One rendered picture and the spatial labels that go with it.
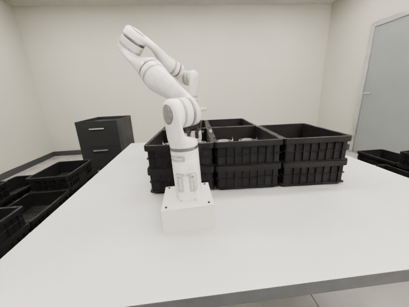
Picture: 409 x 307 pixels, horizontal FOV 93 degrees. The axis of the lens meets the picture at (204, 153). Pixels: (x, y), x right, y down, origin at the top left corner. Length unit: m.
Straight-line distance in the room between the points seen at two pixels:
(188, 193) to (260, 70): 4.16
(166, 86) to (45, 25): 4.53
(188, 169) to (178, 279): 0.29
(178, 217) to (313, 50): 4.89
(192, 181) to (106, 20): 4.32
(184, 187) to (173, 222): 0.11
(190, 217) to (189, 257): 0.12
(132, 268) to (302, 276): 0.42
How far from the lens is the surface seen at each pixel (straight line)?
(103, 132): 2.48
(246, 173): 0.89
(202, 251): 0.61
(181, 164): 0.61
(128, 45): 0.90
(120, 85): 4.51
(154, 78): 0.71
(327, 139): 0.98
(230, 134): 1.21
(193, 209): 0.63
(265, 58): 4.70
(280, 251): 0.63
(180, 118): 0.56
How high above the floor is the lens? 1.12
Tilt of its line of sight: 17 degrees down
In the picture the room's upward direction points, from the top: 3 degrees counter-clockwise
